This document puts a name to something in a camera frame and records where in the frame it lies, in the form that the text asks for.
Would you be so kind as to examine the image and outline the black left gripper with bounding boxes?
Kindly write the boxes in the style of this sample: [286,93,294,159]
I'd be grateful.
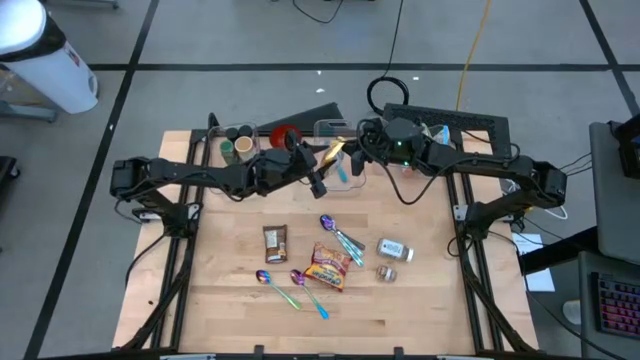
[251,130,338,199]

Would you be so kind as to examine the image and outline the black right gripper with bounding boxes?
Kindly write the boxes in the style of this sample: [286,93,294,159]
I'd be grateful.
[341,116,432,177]

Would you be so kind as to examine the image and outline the tan lid jar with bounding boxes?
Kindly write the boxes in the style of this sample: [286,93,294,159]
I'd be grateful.
[233,135,256,162]

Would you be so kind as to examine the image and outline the red roast beef ramen packet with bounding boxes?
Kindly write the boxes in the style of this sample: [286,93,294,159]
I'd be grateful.
[303,242,354,293]

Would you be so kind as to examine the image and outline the small glass spice jar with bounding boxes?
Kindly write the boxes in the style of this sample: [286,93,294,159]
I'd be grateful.
[375,264,399,284]

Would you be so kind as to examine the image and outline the brown food packet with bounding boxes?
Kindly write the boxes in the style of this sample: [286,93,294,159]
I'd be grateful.
[262,224,289,265]

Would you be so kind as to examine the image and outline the black triangular panel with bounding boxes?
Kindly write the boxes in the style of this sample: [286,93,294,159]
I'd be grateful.
[256,101,345,135]

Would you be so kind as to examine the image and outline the wide clear plastic bin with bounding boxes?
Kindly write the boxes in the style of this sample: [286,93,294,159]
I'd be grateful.
[373,118,454,177]

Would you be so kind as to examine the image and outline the red bowl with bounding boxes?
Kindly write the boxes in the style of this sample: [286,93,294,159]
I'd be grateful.
[268,123,304,151]

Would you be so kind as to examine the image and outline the sesame seasoning jar white label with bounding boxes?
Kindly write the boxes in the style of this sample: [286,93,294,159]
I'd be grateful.
[375,237,416,264]

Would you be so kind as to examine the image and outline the black desk leg bar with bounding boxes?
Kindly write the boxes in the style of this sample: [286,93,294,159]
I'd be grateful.
[516,225,601,277]

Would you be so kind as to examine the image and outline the white paper sheet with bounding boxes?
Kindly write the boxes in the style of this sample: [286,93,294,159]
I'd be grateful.
[510,232,557,294]

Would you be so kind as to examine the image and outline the light grey side table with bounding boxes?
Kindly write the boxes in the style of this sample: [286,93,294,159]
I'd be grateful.
[588,121,640,267]

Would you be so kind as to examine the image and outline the grey computer mouse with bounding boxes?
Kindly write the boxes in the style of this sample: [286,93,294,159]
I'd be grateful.
[562,298,585,327]

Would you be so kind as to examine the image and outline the black box device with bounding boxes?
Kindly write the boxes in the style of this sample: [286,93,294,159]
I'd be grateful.
[606,112,640,181]

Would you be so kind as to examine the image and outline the dark grey desk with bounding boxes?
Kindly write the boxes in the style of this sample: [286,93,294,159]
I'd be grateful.
[578,249,640,360]

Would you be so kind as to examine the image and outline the white trash can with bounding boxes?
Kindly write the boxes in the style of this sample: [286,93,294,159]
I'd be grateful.
[0,0,101,116]

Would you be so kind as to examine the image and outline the backlit black keyboard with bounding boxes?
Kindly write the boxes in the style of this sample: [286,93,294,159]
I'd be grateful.
[591,271,640,342]

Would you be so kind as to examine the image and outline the black caster foot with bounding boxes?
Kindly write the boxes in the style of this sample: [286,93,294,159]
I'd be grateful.
[0,155,22,184]

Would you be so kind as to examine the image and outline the black coiled cable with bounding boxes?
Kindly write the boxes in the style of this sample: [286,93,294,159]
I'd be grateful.
[365,0,412,118]

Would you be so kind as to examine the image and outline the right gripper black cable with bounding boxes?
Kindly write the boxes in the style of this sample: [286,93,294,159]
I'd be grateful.
[383,158,452,207]

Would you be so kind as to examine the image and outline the iridescent spoon blue handle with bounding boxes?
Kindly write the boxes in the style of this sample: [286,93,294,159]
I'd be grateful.
[290,269,331,321]

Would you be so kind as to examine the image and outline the thin black floor cable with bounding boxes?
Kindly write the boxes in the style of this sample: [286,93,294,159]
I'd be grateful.
[291,0,376,25]

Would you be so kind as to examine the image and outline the iridescent spoon green handle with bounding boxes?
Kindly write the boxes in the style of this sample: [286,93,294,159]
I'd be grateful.
[255,269,303,311]

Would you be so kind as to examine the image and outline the yellow hanging cable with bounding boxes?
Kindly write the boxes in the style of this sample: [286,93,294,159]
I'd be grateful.
[454,0,494,112]

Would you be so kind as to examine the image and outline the left arm base black cable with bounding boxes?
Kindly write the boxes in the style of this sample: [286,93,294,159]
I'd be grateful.
[113,199,171,289]

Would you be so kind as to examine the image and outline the black aluminium table frame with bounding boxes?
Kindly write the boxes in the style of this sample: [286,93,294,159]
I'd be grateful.
[119,112,539,360]

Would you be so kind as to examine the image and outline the white cable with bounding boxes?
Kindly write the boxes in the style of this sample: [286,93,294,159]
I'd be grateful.
[498,174,570,222]

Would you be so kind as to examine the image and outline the thin black desk cable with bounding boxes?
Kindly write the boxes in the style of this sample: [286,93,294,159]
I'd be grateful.
[559,151,594,176]

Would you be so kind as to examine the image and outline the long black floor cable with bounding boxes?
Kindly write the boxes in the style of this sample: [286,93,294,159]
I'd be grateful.
[519,279,619,360]

